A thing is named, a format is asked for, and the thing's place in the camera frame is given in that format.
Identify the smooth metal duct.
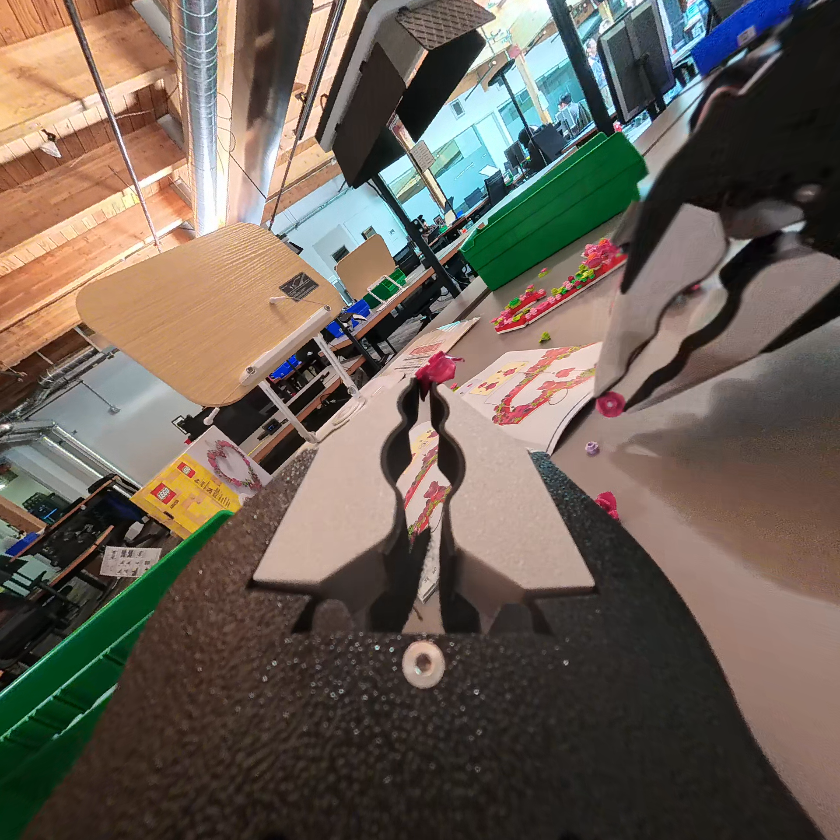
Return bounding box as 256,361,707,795
220,0,315,227

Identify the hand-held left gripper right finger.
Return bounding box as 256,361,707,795
430,384,596,632

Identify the black and white panel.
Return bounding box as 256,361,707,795
315,0,496,189

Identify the black pillar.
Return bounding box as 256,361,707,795
548,0,614,122

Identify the small wooden board stand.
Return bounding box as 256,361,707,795
335,235,399,298

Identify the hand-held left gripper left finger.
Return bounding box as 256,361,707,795
252,379,421,632

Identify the lego instruction booklet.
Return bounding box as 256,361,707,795
406,341,605,603

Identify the heart-shaped lego build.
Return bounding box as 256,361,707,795
491,238,630,334

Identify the large green plastic crate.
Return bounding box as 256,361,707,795
459,133,649,291

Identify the black monitor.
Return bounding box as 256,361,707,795
596,0,677,124

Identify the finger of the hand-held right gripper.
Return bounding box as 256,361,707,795
623,230,840,411
594,203,731,399

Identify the small green bin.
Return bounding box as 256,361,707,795
364,272,406,308

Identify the dark workbench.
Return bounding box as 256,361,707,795
0,476,148,664

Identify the black stand pole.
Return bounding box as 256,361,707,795
369,174,463,299

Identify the yellow lego box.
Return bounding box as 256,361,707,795
130,425,271,540

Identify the wooden board on white stand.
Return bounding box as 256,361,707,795
75,222,363,442

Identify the thin metal ceiling rod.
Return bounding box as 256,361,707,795
62,0,161,247

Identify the green plastic bin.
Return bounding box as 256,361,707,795
0,511,235,840

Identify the ribbed silver duct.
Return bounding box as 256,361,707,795
174,0,221,237

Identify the white cardboard sheet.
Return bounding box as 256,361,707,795
392,319,481,376

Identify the large blue bin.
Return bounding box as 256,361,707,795
690,0,798,76

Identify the printed paper sheet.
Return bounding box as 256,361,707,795
101,543,163,580

